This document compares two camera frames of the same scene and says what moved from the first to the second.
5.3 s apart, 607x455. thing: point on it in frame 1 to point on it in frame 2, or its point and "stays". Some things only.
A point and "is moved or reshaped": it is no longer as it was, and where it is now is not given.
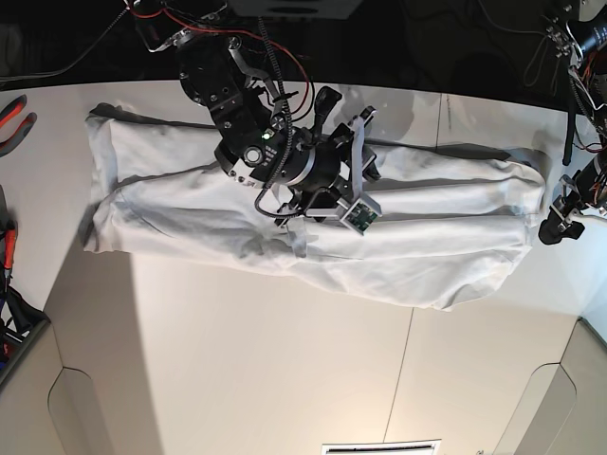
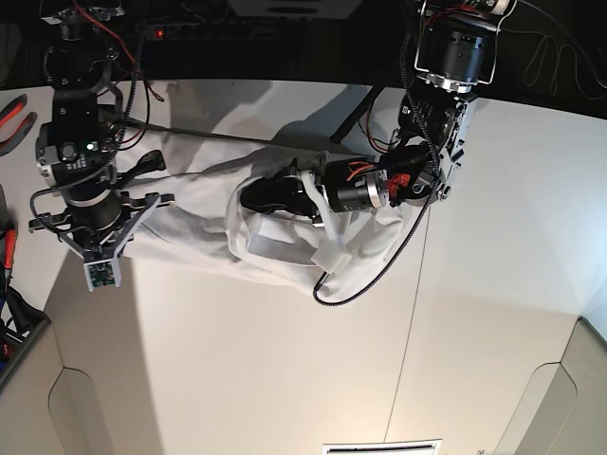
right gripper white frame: (581, 191) to (286, 193)
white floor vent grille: (395, 447) stays
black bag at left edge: (27, 318) stays
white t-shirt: (451, 221) is moved or reshaped
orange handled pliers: (7, 115) stays
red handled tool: (9, 235) stays
